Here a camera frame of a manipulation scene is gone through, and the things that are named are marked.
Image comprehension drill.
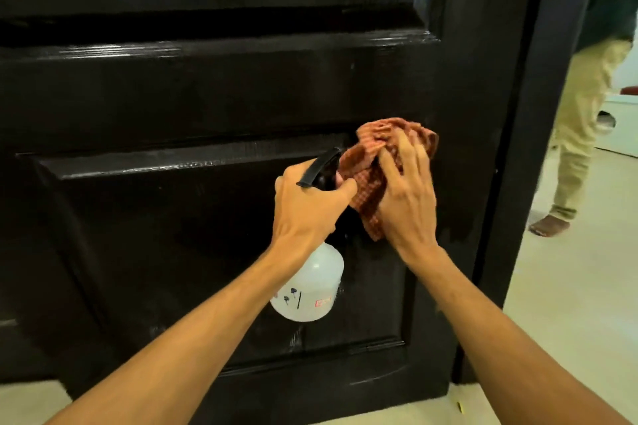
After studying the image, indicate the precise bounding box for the person's left hand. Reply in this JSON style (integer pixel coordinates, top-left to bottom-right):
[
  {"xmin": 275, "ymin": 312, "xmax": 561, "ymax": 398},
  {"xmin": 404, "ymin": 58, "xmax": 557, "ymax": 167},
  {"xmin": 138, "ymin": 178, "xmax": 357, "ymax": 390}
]
[{"xmin": 271, "ymin": 159, "xmax": 359, "ymax": 255}]

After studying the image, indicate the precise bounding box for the person's right hand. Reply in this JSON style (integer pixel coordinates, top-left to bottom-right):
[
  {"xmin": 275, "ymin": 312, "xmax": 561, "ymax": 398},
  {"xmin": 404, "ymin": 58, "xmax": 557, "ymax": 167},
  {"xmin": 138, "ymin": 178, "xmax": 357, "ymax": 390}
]
[{"xmin": 375, "ymin": 130, "xmax": 440, "ymax": 262}]

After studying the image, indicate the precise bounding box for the red checkered cleaning cloth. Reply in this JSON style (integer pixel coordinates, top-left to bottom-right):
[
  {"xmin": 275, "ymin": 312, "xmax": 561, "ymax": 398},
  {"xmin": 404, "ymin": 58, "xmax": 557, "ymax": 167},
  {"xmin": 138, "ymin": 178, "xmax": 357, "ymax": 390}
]
[{"xmin": 337, "ymin": 117, "xmax": 440, "ymax": 242}]

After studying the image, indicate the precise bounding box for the white spray bottle black nozzle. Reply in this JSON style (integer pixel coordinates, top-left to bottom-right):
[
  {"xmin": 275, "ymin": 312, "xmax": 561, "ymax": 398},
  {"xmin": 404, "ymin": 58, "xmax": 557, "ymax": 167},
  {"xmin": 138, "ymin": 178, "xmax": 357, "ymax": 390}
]
[{"xmin": 269, "ymin": 146, "xmax": 347, "ymax": 323}]

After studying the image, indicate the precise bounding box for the person's right forearm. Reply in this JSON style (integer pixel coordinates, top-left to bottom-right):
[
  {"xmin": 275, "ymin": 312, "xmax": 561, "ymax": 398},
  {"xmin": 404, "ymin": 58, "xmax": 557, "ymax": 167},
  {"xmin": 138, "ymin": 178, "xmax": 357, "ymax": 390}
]
[{"xmin": 405, "ymin": 243, "xmax": 633, "ymax": 425}]

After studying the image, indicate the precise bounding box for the person's left forearm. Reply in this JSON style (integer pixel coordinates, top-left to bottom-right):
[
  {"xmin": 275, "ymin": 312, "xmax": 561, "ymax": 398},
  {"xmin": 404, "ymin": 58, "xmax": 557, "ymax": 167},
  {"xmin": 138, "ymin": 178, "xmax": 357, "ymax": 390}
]
[{"xmin": 46, "ymin": 238, "xmax": 322, "ymax": 425}]

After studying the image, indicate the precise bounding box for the black wooden panel door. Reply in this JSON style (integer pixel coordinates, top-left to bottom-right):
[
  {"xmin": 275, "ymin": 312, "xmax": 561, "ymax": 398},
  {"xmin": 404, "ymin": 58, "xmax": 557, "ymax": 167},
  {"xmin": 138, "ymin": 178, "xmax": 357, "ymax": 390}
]
[{"xmin": 0, "ymin": 0, "xmax": 541, "ymax": 425}]

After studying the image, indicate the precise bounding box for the black door frame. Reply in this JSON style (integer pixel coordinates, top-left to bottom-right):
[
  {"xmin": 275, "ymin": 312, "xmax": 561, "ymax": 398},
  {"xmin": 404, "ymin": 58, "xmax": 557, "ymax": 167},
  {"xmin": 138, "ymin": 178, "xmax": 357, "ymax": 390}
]
[{"xmin": 451, "ymin": 0, "xmax": 606, "ymax": 384}]

